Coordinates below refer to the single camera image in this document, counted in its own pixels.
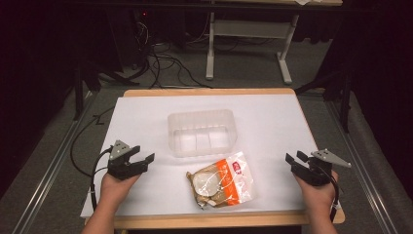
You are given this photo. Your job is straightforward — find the person's right hand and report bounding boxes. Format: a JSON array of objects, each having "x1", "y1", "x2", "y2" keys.
[{"x1": 292, "y1": 170, "x2": 341, "y2": 213}]

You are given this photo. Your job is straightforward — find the person's left hand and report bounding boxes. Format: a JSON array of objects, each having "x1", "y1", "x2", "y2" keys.
[{"x1": 98, "y1": 171, "x2": 141, "y2": 210}]

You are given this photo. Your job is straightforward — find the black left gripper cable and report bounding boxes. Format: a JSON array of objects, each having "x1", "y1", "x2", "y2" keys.
[{"x1": 90, "y1": 145, "x2": 115, "y2": 213}]

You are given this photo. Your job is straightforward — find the dark computer tower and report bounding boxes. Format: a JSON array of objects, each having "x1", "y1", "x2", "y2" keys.
[{"x1": 106, "y1": 7, "x2": 154, "y2": 74}]

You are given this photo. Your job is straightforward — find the white metal frame desk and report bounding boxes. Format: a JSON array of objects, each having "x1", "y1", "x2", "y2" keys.
[{"x1": 201, "y1": 0, "x2": 344, "y2": 86}]

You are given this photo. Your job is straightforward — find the black stand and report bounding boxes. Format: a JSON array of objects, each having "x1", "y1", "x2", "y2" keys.
[
  {"x1": 294, "y1": 71, "x2": 355, "y2": 134},
  {"x1": 71, "y1": 61, "x2": 102, "y2": 122}
]

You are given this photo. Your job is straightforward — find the metal floor rail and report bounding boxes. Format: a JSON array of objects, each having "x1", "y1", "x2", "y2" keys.
[
  {"x1": 11, "y1": 92, "x2": 100, "y2": 234},
  {"x1": 324, "y1": 98, "x2": 398, "y2": 234}
]

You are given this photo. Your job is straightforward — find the black floor cables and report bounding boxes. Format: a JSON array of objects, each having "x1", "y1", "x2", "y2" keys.
[{"x1": 132, "y1": 13, "x2": 216, "y2": 91}]

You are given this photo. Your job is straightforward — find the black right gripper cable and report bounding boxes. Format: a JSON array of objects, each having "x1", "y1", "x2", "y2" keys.
[{"x1": 319, "y1": 162, "x2": 341, "y2": 224}]

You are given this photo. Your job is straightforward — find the white table mat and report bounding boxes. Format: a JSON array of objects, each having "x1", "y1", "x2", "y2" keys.
[{"x1": 80, "y1": 93, "x2": 320, "y2": 218}]

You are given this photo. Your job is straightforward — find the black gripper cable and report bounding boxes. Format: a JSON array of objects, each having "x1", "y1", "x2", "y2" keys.
[
  {"x1": 319, "y1": 162, "x2": 341, "y2": 224},
  {"x1": 90, "y1": 145, "x2": 115, "y2": 213}
]

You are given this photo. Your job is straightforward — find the clear plastic container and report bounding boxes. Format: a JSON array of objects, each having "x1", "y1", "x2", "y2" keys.
[{"x1": 167, "y1": 108, "x2": 239, "y2": 159}]

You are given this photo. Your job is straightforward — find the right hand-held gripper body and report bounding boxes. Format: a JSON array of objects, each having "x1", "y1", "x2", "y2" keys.
[{"x1": 291, "y1": 148, "x2": 353, "y2": 187}]

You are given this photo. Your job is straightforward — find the orange and clear snack bag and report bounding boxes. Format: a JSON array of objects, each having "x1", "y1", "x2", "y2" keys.
[{"x1": 185, "y1": 151, "x2": 257, "y2": 211}]

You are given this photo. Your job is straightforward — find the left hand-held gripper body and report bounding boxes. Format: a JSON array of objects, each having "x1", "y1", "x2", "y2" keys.
[{"x1": 106, "y1": 139, "x2": 146, "y2": 181}]

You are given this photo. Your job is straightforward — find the thin black cable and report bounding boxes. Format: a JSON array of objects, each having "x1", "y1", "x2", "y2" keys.
[{"x1": 69, "y1": 105, "x2": 116, "y2": 178}]

